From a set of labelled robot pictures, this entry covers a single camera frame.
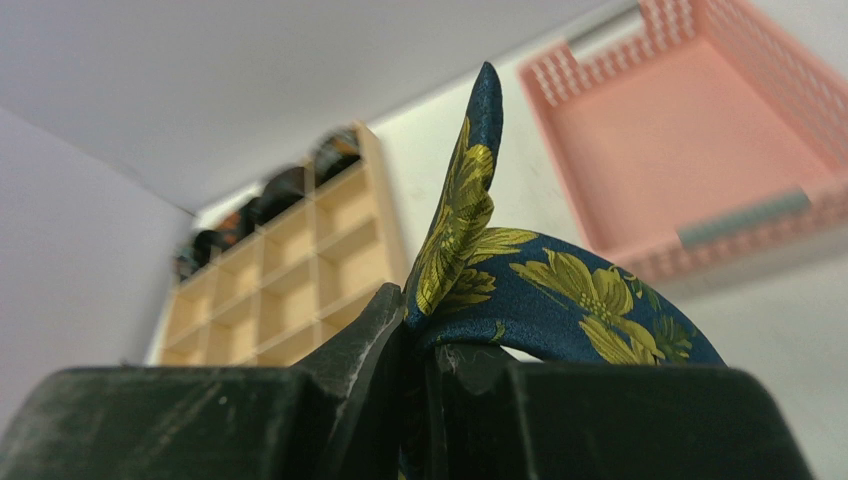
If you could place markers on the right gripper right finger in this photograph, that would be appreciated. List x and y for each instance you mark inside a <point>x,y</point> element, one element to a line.
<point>493,417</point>

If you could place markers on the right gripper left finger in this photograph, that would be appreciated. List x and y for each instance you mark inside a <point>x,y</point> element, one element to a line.
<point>331,415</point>

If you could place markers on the blue yellow floral tie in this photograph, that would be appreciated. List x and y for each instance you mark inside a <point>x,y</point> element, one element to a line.
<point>478,284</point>

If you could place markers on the wooden compartment tray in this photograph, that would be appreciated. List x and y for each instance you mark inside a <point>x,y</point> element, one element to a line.
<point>297,280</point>

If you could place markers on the rolled blue floral tie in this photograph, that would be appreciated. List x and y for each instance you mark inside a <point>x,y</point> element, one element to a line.
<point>196,253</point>

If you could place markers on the rolled orange floral tie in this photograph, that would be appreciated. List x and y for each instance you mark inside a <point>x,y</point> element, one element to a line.
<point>237,225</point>

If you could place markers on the rolled dark patterned tie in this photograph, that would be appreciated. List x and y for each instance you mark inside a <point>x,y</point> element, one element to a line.
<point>280,193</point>

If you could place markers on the rolled brown patterned tie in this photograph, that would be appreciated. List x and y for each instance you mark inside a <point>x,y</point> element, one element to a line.
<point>337,151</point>

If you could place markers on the pink plastic basket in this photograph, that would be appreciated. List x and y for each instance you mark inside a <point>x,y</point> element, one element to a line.
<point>705,134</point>

